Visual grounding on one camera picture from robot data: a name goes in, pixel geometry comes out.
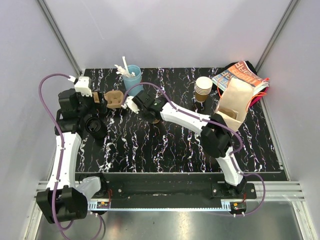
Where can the aluminium frame rail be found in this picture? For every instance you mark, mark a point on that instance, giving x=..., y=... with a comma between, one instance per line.
x=167, y=196

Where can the single cardboard cup carrier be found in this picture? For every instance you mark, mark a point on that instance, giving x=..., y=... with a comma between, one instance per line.
x=229, y=112

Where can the right aluminium corner post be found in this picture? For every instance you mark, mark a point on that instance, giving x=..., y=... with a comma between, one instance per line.
x=277, y=32

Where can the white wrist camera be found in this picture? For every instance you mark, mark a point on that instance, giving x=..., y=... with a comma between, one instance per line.
x=129, y=104
x=82, y=85

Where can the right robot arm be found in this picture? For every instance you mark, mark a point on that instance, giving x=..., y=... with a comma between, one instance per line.
x=215, y=137

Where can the stack of paper cups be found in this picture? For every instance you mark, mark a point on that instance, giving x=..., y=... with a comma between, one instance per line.
x=203, y=86

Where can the left aluminium corner post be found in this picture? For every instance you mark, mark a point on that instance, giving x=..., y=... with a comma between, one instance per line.
x=59, y=36

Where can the blue cup with stirrers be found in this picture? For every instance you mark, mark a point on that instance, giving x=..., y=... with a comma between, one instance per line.
x=131, y=81

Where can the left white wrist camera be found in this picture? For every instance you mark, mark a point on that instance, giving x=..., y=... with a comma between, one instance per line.
x=82, y=85

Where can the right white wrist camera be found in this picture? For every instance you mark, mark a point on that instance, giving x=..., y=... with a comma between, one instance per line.
x=129, y=104

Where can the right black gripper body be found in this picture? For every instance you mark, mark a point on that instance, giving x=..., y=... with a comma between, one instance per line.
x=143, y=112

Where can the cardboard cup carrier stack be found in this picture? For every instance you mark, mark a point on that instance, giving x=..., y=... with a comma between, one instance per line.
x=112, y=99

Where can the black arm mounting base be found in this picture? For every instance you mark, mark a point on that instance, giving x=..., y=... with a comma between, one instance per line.
x=208, y=185

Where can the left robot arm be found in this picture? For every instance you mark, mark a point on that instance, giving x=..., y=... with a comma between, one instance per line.
x=67, y=150

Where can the aluminium corner post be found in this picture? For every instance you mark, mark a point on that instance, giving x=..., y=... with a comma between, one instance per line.
x=59, y=36
x=277, y=32

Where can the brown paper takeout bag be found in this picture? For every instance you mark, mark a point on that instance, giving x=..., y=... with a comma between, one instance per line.
x=236, y=97

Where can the stack of black lids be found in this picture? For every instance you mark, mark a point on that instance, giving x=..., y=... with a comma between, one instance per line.
x=96, y=128

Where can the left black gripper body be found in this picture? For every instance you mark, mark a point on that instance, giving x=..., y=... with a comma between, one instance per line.
x=88, y=106

